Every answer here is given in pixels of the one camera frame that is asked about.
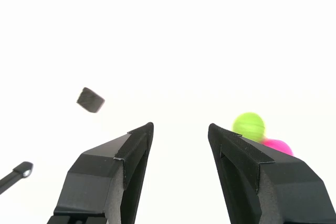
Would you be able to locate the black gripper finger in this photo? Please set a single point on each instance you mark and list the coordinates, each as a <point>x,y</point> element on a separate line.
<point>97,182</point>
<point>283,190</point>

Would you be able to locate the small black box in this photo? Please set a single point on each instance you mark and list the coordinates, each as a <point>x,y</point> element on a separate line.
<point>90,100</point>

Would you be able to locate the pink ball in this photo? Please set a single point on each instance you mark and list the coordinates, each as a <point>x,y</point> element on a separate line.
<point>279,146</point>

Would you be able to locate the green ball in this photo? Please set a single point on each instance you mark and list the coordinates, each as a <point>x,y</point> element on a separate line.
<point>248,125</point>

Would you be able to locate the black rod tip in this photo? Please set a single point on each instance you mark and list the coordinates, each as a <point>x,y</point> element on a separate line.
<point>18,172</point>

